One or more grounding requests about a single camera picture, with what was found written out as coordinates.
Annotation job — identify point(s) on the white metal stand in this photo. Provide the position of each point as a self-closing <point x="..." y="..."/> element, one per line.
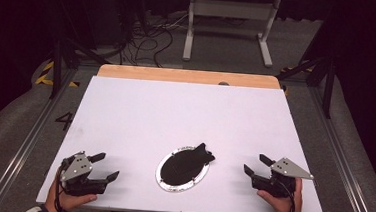
<point x="233" y="9"/>

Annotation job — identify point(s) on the person's left hand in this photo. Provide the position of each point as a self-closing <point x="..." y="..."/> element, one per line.
<point x="69" y="203"/>

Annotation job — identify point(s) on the wooden table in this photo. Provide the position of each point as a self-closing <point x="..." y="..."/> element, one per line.
<point x="178" y="75"/>

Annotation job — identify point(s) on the black metal stand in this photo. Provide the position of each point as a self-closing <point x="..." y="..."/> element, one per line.
<point x="56" y="73"/>
<point x="328" y="92"/>

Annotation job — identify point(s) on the person's right hand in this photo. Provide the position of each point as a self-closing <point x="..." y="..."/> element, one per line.
<point x="282" y="207"/>

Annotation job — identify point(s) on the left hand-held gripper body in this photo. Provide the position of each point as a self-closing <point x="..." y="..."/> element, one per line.
<point x="77" y="170"/>

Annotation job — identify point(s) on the grey round table grommet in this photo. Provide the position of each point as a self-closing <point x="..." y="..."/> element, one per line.
<point x="223" y="83"/>

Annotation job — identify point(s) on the yellow black floor tape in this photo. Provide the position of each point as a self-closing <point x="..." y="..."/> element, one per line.
<point x="290" y="69"/>
<point x="44" y="81"/>

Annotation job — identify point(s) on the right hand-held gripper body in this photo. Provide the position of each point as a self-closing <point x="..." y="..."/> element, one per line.
<point x="287" y="168"/>

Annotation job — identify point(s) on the aluminium floor rail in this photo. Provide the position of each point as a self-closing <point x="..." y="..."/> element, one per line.
<point x="26" y="148"/>
<point x="345" y="170"/>

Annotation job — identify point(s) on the white work board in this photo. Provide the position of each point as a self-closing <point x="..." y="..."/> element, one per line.
<point x="175" y="111"/>

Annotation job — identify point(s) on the dark curtain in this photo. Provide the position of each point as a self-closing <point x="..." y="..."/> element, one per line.
<point x="6" y="40"/>
<point x="371" y="82"/>

